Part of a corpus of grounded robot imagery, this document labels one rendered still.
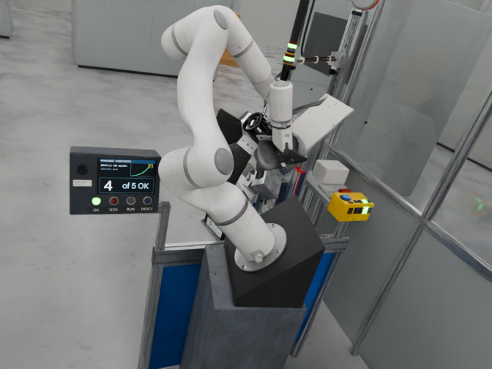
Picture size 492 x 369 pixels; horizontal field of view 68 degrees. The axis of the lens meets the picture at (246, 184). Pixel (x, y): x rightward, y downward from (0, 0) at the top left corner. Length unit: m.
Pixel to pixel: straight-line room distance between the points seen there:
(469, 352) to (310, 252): 1.04
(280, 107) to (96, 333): 1.55
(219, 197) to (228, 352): 0.53
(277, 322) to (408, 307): 1.00
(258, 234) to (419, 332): 1.20
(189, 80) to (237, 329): 0.76
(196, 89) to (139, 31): 6.12
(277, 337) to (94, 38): 6.30
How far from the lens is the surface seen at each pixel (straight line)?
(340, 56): 2.16
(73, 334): 2.26
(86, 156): 1.14
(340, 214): 1.62
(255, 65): 1.29
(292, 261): 1.10
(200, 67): 1.04
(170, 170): 0.99
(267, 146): 1.64
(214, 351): 1.29
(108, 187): 1.17
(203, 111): 0.99
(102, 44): 7.06
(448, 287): 1.92
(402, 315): 2.13
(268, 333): 1.27
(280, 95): 1.36
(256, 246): 1.11
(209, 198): 1.03
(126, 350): 2.18
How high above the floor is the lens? 1.76
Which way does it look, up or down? 27 degrees down
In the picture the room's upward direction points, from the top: 14 degrees clockwise
